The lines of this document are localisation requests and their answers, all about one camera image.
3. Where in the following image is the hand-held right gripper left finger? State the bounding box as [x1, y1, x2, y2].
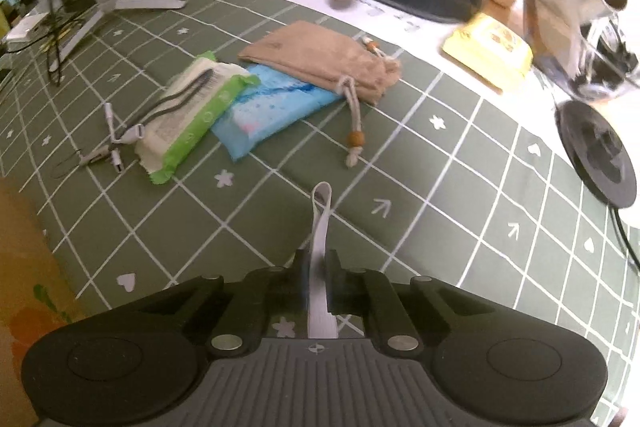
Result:
[117, 249, 308, 355]

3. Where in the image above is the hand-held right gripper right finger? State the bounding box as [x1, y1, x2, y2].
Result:
[325, 249, 508, 355]

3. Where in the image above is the white strap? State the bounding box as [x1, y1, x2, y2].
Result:
[306, 182, 338, 340]

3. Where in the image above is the blue soft packet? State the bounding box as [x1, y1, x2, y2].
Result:
[210, 64, 346, 162]

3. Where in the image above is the brown cardboard box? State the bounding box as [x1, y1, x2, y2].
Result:
[0, 177, 88, 358]

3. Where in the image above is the green checked tablecloth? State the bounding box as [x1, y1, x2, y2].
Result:
[0, 0, 640, 427]

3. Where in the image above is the green and white wipes packet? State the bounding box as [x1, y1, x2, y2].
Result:
[134, 51, 262, 184]

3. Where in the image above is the yellow wipes pack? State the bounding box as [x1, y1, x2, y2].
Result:
[442, 12, 535, 95]

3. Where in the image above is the black round kettle base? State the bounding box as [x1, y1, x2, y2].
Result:
[555, 99, 638, 208]

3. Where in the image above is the clear glass bowl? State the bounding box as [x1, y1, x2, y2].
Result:
[530, 7, 640, 100]

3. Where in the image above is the white flat device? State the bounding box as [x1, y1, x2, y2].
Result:
[5, 9, 51, 42]

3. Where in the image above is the white multi-head charging cable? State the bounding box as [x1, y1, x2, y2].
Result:
[52, 72, 211, 178]

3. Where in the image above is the beige drawstring pouch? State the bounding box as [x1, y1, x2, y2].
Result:
[237, 21, 403, 168]

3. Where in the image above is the black power cord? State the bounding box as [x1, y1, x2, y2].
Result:
[607, 204, 640, 268]

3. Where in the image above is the black cable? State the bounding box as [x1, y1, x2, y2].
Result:
[44, 7, 92, 88]

